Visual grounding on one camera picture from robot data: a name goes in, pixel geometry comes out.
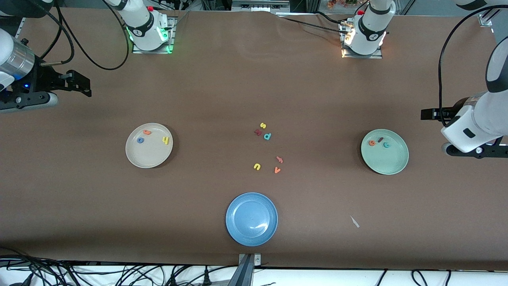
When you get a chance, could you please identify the green round plate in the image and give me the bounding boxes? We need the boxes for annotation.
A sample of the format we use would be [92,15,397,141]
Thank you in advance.
[360,129,410,175]

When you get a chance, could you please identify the aluminium corner extrusion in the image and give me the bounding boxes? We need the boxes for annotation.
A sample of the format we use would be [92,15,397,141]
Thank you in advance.
[478,8,508,27]

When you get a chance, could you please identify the beige round plate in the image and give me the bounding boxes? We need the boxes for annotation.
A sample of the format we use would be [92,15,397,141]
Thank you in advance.
[125,123,174,169]

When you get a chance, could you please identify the brown paper table cover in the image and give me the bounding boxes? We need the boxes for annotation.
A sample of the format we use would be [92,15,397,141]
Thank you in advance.
[0,7,508,271]

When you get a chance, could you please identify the blue round plate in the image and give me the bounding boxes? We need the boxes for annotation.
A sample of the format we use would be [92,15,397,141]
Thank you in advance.
[225,192,279,247]

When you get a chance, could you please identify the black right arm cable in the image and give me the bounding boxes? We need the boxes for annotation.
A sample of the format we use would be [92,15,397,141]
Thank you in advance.
[38,0,131,71]

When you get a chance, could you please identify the aluminium frame rail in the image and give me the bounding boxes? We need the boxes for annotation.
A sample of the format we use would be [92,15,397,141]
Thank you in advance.
[15,18,28,44]

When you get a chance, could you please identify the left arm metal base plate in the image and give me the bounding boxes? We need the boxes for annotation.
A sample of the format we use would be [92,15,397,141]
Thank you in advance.
[339,20,384,59]

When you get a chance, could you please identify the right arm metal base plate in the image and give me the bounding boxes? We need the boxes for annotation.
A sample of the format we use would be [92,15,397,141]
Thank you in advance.
[132,17,176,54]

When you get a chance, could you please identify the short black table cable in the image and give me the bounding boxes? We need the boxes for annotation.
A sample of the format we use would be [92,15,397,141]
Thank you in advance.
[316,11,350,25]

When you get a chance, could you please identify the long black table cable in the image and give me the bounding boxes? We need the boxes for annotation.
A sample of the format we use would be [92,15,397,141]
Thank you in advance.
[278,16,346,32]

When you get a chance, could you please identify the looped black floor cable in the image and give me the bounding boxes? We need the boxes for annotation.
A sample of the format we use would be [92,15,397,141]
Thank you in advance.
[411,269,452,286]

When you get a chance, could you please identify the black cable tangle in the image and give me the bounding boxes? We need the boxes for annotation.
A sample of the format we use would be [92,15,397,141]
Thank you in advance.
[0,246,239,286]

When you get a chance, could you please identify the grey metal frame piece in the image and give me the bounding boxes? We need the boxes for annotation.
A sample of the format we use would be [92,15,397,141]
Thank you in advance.
[232,0,290,12]

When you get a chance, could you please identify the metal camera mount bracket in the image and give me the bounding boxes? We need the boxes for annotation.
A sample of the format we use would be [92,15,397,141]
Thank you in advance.
[238,253,262,266]

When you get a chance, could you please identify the dark camera mount pole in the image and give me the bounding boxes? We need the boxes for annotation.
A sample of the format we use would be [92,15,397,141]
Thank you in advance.
[227,254,254,286]

